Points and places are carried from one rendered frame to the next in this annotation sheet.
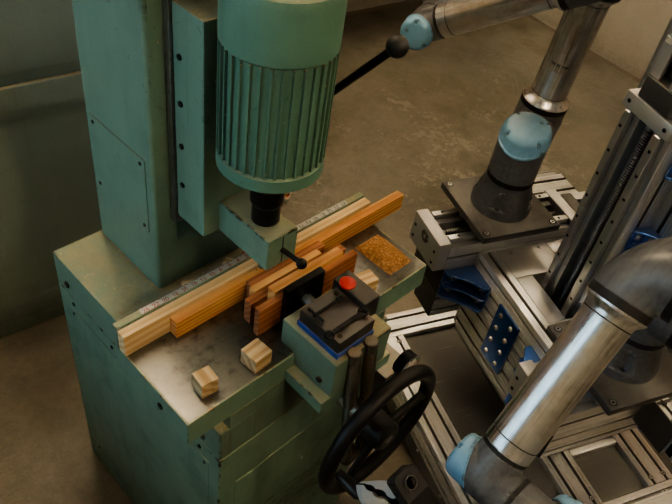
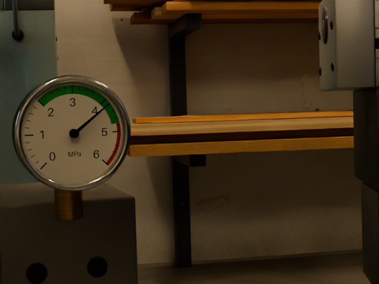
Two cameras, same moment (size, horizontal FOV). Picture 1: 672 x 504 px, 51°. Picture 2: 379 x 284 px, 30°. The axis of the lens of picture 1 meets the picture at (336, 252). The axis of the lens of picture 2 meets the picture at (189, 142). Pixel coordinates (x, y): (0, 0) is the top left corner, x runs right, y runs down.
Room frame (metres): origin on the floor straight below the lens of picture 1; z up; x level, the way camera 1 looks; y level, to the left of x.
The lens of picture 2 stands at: (0.71, -0.47, 0.67)
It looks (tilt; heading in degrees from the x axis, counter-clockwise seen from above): 3 degrees down; 33
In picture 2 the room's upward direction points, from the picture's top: 2 degrees counter-clockwise
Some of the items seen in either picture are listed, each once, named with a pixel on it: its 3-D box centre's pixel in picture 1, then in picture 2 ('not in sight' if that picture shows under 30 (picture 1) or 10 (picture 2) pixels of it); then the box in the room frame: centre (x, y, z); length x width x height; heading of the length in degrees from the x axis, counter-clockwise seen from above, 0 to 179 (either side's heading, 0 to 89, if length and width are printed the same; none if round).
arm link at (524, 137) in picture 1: (521, 147); not in sight; (1.44, -0.39, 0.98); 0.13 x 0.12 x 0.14; 161
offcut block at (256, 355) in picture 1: (256, 355); not in sight; (0.75, 0.10, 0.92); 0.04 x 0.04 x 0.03; 55
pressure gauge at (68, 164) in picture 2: (403, 364); (69, 149); (1.00, -0.19, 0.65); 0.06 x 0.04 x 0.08; 141
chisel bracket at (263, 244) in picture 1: (257, 230); not in sight; (0.94, 0.15, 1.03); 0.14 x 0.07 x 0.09; 51
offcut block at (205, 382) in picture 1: (205, 382); not in sight; (0.68, 0.17, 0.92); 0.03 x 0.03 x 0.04; 46
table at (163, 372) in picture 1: (300, 326); not in sight; (0.87, 0.04, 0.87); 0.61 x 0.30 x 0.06; 141
